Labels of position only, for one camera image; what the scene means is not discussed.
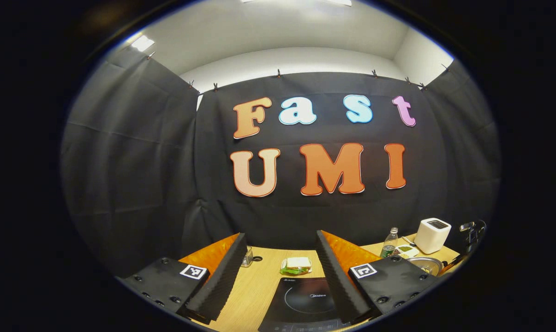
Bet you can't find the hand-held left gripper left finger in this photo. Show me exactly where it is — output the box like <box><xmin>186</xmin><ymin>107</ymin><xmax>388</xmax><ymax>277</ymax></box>
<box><xmin>116</xmin><ymin>232</ymin><xmax>248</xmax><ymax>325</ymax></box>

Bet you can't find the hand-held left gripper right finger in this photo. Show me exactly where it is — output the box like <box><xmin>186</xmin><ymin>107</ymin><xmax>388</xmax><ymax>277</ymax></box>
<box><xmin>316</xmin><ymin>230</ymin><xmax>442</xmax><ymax>325</ymax></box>

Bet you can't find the steel pot with black handle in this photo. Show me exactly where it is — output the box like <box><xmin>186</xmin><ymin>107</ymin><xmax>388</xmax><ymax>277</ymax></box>
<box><xmin>406</xmin><ymin>256</ymin><xmax>444</xmax><ymax>277</ymax></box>

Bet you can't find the black induction cooktop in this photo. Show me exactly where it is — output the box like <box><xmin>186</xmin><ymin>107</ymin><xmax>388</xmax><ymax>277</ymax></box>
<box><xmin>258</xmin><ymin>277</ymin><xmax>352</xmax><ymax>332</ymax></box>

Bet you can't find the white toaster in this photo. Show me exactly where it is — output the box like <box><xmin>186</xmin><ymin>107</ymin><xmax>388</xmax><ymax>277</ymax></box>
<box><xmin>414</xmin><ymin>218</ymin><xmax>452</xmax><ymax>255</ymax></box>

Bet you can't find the white divided bean dish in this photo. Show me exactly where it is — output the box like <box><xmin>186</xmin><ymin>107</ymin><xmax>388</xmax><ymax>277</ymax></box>
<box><xmin>395</xmin><ymin>244</ymin><xmax>420</xmax><ymax>260</ymax></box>

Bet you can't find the small white plate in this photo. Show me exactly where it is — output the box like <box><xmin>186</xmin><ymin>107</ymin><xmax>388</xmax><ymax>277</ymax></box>
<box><xmin>280</xmin><ymin>258</ymin><xmax>313</xmax><ymax>276</ymax></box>

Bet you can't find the clear plastic bottle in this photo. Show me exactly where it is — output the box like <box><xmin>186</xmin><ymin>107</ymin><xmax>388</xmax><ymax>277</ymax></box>
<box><xmin>380</xmin><ymin>227</ymin><xmax>399</xmax><ymax>259</ymax></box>

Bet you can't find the black backdrop cloth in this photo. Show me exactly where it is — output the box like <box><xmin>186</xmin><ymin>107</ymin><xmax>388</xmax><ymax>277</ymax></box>
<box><xmin>60</xmin><ymin>46</ymin><xmax>502</xmax><ymax>279</ymax></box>

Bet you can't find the narrow ceiling light panel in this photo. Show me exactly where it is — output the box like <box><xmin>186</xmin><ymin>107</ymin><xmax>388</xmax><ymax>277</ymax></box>
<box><xmin>129</xmin><ymin>35</ymin><xmax>155</xmax><ymax>52</ymax></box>

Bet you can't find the large ceiling light panel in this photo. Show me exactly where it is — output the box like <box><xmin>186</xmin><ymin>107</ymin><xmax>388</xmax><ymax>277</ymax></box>
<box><xmin>241</xmin><ymin>0</ymin><xmax>352</xmax><ymax>7</ymax></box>

